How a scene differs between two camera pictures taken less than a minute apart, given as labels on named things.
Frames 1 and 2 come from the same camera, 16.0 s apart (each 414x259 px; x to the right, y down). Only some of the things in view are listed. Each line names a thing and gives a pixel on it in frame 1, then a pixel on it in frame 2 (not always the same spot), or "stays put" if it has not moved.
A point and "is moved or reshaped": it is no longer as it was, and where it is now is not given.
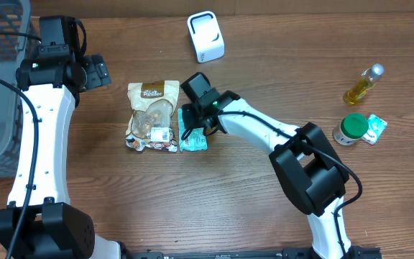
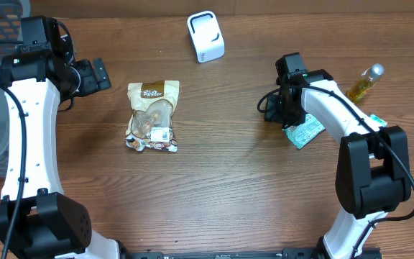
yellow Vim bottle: (368, 78) stays put
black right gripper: (190, 110) to (274, 116)
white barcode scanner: (207, 36) stays put
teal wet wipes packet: (197, 139) is moved or reshaped
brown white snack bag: (150, 125) stays put
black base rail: (356, 252) stays put
